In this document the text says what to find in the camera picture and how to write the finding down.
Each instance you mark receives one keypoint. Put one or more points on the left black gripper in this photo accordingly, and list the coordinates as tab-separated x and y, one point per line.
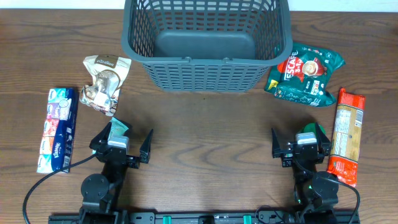
116	158

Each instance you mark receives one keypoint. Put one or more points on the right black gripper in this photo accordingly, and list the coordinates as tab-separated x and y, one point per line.
302	157

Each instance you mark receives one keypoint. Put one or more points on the small teal wipes packet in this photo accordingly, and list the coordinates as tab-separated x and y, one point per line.
119	128

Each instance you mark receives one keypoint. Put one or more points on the blue Kleenex tissue multipack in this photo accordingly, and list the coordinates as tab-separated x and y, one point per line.
56	146

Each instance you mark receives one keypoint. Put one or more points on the green Nescafe coffee bag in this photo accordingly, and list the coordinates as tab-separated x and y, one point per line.
304	75

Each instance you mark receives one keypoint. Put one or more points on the beige brown snack pouch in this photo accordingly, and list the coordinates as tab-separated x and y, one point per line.
108	74

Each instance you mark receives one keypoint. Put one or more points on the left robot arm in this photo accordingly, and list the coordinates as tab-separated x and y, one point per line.
101	191

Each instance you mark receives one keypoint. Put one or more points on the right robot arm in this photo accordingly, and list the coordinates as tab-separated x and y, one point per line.
315	191

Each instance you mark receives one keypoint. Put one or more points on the green lidded jar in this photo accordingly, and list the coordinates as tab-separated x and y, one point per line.
310	128

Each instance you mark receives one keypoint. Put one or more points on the orange spaghetti pasta packet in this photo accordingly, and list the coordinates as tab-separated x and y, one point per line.
346	139

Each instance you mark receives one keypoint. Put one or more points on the grey plastic lattice basket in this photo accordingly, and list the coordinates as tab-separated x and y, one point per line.
207	45

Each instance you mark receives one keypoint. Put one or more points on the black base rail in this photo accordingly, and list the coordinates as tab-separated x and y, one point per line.
262	216

